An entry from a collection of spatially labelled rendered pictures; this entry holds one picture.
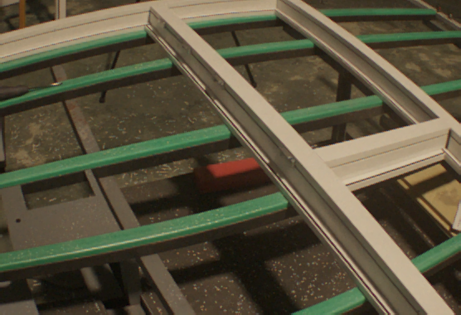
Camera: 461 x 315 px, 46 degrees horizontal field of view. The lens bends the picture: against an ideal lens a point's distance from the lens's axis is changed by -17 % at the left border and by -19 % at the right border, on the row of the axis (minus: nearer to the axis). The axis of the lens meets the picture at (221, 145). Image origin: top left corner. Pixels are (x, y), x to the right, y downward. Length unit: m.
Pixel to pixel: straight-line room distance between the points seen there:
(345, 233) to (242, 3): 1.05
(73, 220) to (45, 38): 0.76
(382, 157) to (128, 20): 0.89
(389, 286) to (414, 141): 0.42
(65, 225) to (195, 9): 0.95
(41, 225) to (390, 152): 0.69
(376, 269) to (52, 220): 0.57
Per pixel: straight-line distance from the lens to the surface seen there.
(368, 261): 0.96
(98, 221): 1.08
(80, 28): 1.73
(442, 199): 1.61
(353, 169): 1.16
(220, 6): 1.86
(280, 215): 1.13
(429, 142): 1.30
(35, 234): 1.06
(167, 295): 0.98
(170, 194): 1.57
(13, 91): 1.47
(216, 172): 1.58
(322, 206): 1.06
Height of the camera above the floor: 1.55
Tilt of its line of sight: 33 degrees down
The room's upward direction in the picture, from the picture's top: 3 degrees clockwise
